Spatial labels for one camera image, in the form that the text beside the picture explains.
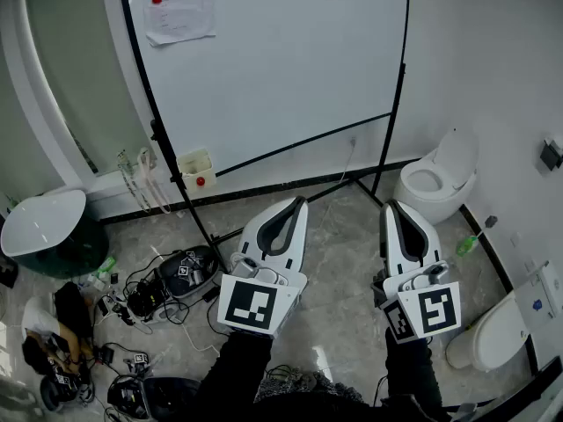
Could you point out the whiteboard with black frame stand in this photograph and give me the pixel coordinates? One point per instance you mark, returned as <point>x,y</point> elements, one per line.
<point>281,68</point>

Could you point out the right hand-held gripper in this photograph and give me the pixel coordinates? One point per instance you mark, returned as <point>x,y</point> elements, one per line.
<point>435,310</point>

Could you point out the person's black top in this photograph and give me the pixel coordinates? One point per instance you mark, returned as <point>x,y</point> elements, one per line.
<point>308,411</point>

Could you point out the small black screen device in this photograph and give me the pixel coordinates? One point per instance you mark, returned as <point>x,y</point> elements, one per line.
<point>106,354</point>

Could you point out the white closed-lid toilet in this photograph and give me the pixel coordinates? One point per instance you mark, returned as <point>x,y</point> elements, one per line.
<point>492,336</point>

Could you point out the person's speckled garment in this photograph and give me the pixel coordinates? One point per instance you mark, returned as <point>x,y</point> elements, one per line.
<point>334,389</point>

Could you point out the black open equipment case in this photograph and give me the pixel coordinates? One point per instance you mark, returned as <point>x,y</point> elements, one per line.
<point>171,396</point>

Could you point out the white open-lid toilet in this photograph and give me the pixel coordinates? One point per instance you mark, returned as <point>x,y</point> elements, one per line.
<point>457,156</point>

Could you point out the cream marker holder box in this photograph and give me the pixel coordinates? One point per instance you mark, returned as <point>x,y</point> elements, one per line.
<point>193,185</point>

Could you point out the black headset with tags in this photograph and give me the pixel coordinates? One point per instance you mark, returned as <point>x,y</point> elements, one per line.
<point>53,396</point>

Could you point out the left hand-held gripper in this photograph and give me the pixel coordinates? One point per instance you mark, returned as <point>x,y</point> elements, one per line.
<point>246,306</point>

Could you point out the creased printed paper sheet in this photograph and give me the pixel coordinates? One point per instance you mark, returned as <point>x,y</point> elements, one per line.
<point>178,18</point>

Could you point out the person's left forearm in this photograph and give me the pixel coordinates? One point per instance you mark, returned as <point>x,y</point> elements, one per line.
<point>237,363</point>

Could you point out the white oval basin green base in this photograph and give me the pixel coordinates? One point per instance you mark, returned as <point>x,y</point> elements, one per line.
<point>44,222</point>

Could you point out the black wall-mounted holder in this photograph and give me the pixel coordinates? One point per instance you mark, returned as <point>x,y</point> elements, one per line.
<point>550,155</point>

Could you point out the white box with blue sticker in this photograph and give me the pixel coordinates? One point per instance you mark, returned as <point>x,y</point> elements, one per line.
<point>541,297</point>

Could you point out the green wet wipes packet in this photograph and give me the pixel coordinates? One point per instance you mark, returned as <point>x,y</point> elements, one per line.
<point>107,264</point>

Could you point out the person's right forearm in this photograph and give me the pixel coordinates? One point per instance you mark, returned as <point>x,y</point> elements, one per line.
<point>411,367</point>

